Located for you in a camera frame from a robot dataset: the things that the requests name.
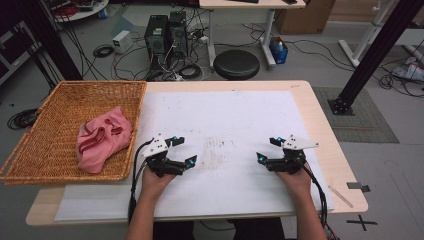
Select white power supply box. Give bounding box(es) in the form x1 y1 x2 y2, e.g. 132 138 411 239
111 29 134 54

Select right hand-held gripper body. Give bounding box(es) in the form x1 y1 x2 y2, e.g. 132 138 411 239
265 134 320 175

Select round white table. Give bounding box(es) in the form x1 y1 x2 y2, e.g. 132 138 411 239
43 0 110 23

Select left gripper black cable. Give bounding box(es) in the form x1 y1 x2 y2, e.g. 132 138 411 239
127 138 155 225

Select pink tank top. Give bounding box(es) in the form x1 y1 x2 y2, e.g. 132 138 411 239
75 105 134 174

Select person's dark trousers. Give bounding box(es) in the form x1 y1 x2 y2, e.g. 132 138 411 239
153 218 288 240

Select cardboard box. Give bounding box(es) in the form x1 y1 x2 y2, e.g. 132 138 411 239
273 0 337 35

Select black computer tower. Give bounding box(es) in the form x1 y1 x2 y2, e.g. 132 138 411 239
167 10 189 59
144 14 169 68

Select black round stool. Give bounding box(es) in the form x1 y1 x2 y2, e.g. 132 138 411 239
212 49 261 81

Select coiled black cable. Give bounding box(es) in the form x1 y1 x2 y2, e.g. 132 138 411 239
6 108 41 130
92 44 115 59
178 63 203 80

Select white table mat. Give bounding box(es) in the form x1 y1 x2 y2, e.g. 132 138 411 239
54 89 335 222

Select person's left hand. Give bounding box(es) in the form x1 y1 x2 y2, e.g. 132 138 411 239
141 164 178 201

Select wicker basket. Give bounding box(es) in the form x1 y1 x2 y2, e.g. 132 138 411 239
0 79 148 186

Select grey tape strip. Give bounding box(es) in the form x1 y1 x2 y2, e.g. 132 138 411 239
346 181 371 193

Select white metal stand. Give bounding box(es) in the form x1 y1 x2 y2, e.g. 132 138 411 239
338 0 391 68

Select person's right hand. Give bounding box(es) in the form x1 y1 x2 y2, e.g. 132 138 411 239
274 163 313 199

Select black metal post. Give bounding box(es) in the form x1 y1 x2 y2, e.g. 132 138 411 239
19 0 84 82
327 0 424 116

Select blue box with bottle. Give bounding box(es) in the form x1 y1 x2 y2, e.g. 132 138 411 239
268 36 289 65

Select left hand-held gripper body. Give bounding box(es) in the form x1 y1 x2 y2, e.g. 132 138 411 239
140 133 188 178

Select thin wooden stick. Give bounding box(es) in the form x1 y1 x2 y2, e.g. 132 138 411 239
328 184 354 209

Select grey floor mat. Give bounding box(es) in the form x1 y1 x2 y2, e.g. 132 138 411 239
312 86 400 144

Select crumpled plastic bag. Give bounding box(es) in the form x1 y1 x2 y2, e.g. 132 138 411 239
391 56 424 83

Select grey metal rack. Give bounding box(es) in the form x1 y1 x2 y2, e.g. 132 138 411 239
0 19 44 84

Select white desk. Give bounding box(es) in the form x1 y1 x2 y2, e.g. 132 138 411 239
198 0 307 69

